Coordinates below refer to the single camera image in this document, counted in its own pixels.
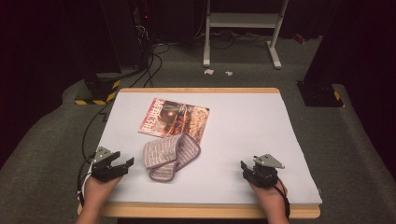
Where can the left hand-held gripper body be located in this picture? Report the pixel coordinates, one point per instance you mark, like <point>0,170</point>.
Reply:
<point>106,171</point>

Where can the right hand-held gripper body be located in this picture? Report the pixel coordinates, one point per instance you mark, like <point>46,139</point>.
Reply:
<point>264,175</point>

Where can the grey striped cloth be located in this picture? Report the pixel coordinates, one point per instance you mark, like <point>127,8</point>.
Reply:
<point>162,149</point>

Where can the red cover magazine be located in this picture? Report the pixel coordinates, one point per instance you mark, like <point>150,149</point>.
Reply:
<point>168,118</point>

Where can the person's left hand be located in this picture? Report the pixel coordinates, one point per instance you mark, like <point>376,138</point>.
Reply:
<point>96,191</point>

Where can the person's right hand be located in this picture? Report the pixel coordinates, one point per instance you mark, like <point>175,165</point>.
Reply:
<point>271,199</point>

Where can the white table sheet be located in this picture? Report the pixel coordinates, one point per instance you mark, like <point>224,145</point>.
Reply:
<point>249,109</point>

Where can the black stand with striped base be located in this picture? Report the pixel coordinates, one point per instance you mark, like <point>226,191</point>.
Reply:
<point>96,90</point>
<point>317,95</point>

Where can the wooden table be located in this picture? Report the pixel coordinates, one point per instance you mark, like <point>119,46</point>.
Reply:
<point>199,90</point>

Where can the white paper scrap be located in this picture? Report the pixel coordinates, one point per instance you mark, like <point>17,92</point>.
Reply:
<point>229,73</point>
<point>209,72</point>

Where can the black equipment rack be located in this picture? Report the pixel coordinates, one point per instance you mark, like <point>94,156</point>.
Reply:
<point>141,31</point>

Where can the small red object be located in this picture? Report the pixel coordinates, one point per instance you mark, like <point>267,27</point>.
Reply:
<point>299,38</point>

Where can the white metal stand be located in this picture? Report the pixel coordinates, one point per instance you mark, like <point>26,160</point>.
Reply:
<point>243,20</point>

